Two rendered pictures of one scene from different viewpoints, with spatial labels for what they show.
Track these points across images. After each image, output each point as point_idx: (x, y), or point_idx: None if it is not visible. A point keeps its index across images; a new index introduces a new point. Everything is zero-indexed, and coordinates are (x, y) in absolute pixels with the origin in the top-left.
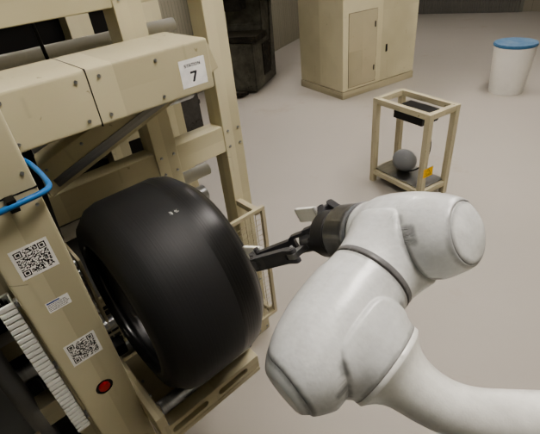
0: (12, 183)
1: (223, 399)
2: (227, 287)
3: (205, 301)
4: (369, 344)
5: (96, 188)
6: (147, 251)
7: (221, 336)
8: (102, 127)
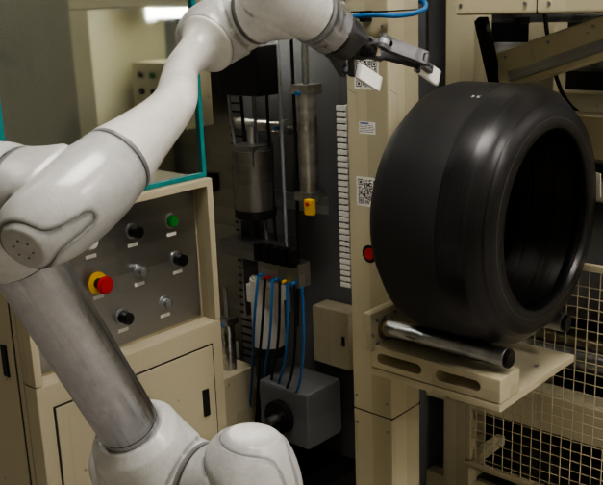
0: (374, 1)
1: (439, 394)
2: (437, 181)
3: (410, 177)
4: (193, 9)
5: (589, 128)
6: (418, 110)
7: (406, 230)
8: (577, 32)
